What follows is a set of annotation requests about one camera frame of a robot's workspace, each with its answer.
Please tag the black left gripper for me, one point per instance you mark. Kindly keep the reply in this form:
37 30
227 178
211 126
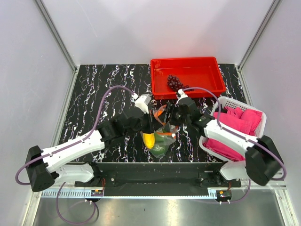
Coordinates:
150 119

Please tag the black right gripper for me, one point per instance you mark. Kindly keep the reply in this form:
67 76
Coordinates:
170 108

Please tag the yellow fake banana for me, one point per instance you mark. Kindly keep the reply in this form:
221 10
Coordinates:
149 140

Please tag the clear zip bag orange seal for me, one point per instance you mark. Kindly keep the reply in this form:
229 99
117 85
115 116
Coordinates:
159 123

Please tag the dark purple fake grapes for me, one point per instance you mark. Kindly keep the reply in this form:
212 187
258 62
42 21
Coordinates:
175 84

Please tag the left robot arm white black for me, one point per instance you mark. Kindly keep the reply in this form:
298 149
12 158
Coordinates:
52 165

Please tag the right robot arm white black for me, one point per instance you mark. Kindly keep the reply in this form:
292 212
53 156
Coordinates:
261 160

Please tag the green fake pepper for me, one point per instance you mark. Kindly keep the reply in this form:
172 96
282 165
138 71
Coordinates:
162 143

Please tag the white perforated plastic basket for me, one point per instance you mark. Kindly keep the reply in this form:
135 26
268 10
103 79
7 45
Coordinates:
232 103

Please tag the red plastic tray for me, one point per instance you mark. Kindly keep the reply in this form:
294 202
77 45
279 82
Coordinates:
201 72

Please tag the pink cloth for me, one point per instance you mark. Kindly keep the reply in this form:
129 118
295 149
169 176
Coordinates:
246 121

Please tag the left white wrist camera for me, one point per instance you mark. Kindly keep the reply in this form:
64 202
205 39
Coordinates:
142 103

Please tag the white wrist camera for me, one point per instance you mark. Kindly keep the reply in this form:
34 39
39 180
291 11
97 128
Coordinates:
142 103
180 94

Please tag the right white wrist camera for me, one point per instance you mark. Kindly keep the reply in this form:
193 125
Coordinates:
180 94

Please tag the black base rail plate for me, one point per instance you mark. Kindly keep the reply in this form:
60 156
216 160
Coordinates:
201 174

